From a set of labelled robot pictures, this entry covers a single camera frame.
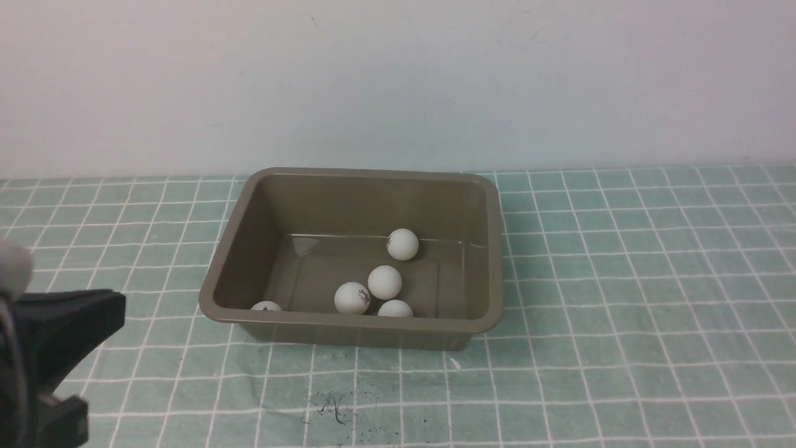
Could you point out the brown plastic bin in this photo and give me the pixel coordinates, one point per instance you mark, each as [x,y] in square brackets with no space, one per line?
[296,234]

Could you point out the white ping-pong ball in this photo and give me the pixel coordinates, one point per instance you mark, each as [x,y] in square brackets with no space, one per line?
[352,298]
[395,308]
[385,283]
[402,244]
[269,306]

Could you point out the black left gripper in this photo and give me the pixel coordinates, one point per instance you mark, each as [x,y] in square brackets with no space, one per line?
[45,336]

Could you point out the green checkered tablecloth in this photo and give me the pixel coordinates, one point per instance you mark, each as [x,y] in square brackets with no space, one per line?
[645,307]

